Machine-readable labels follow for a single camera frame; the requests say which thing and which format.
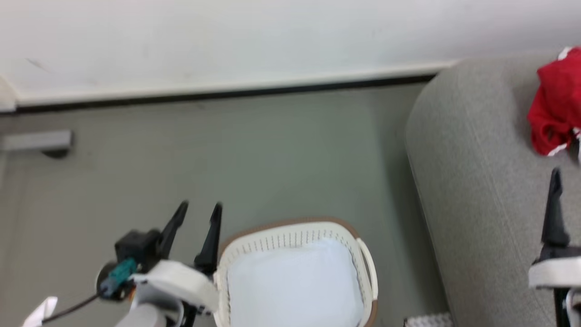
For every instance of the red garment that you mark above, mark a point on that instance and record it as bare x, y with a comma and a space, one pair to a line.
556, 104

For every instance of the grey fabric sofa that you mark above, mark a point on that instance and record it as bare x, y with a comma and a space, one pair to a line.
481, 181

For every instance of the white paper tag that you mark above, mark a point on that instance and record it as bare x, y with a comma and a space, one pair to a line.
41, 312

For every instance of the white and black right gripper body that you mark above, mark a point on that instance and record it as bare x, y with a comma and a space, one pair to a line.
556, 272

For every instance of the white and black baseboard strip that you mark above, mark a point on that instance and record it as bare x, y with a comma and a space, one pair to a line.
227, 88

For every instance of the white ribbed object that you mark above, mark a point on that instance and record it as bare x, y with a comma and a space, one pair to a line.
429, 320

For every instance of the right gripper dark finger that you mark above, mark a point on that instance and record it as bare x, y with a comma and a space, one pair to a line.
556, 213

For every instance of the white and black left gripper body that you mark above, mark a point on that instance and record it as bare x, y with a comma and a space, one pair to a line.
186, 284

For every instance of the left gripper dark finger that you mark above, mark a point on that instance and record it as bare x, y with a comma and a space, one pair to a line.
172, 229
209, 245

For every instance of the grey and white left robot arm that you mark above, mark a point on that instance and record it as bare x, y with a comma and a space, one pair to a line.
147, 313

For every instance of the white laundry basket, brown rim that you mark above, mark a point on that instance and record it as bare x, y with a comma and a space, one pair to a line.
295, 281

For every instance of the white wall socket box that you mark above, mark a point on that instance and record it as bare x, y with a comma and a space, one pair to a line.
6, 95

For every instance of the grey metal frame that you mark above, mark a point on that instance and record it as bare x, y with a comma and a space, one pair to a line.
36, 141

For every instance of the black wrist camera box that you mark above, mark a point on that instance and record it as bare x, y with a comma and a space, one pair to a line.
136, 247

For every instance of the black frame foot pad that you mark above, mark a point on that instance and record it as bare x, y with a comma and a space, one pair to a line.
55, 154

